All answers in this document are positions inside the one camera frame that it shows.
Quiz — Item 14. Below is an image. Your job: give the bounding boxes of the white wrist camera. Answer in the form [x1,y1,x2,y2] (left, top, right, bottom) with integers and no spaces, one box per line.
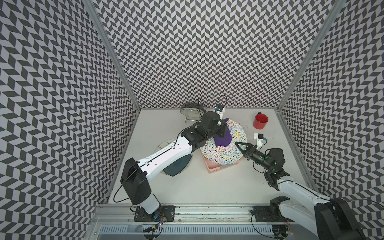
[214,104,226,120]
[254,133,268,151]

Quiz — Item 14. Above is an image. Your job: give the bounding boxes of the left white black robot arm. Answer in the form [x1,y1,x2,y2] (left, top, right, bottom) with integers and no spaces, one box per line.
[119,107,228,216]

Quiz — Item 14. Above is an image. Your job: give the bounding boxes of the red mug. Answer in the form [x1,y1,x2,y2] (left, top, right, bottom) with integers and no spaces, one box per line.
[253,112,269,130]

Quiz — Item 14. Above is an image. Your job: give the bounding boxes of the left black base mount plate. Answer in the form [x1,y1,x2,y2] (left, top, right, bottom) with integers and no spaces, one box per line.
[134,205,176,223]

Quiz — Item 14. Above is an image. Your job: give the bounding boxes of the purple cloth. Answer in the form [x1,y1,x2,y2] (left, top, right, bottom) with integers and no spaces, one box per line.
[214,127,232,147]

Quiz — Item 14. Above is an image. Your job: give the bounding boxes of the aluminium front rail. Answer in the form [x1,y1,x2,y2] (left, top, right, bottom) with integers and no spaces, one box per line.
[89,204,285,225]

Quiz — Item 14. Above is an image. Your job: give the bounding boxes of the dark teal square plate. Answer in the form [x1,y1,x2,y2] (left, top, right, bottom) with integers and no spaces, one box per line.
[163,154,192,177]

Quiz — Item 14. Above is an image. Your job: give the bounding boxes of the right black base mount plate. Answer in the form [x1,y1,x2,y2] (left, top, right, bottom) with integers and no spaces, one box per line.
[253,205,287,223]

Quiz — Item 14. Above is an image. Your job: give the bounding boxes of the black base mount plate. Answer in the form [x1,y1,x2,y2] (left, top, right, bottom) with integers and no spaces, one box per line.
[253,205,287,223]
[134,205,176,223]

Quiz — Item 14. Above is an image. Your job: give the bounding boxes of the white plaid round plate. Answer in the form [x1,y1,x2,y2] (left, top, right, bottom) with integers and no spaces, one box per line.
[154,139,176,153]

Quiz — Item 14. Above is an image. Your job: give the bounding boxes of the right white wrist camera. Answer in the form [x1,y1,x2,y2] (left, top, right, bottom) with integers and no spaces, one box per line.
[254,133,268,151]

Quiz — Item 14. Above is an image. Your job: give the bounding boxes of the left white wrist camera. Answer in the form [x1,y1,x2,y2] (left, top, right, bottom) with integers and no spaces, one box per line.
[214,104,226,120]

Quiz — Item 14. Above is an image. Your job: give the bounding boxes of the pink plastic basket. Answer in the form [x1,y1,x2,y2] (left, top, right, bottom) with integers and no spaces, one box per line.
[203,156,242,174]

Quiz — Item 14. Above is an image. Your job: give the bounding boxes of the colourful speckled round plate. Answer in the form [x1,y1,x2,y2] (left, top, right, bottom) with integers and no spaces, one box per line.
[200,119,247,165]

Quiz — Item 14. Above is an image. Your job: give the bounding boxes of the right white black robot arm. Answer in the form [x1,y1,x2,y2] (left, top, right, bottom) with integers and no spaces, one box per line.
[235,142,366,240]

